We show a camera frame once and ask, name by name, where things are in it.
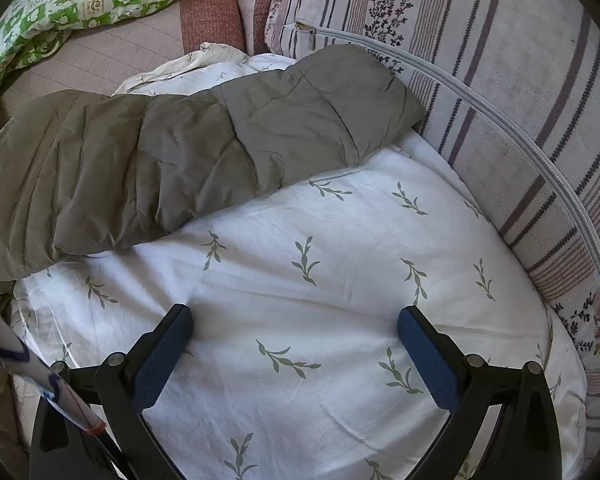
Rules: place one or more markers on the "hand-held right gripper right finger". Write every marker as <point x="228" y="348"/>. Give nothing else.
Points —
<point x="427" y="365"/>

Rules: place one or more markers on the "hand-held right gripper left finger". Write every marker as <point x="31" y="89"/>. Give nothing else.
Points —
<point x="162" y="360"/>

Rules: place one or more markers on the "olive puffer jacket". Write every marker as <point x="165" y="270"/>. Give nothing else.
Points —
<point x="180" y="160"/>

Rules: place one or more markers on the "white leaf-print blanket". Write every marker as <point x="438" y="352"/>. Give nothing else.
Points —
<point x="305" y="310"/>

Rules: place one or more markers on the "white printed tube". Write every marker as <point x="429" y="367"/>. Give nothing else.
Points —
<point x="0" y="335"/>

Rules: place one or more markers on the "striped floral zippered cushion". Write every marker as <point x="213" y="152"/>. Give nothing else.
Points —
<point x="480" y="60"/>

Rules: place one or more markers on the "pink sofa with red-brown trim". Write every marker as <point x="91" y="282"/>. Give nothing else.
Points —
<point x="105" y="55"/>

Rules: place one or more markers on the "green white checkered pillow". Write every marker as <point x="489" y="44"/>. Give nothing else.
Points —
<point x="80" y="0"/>

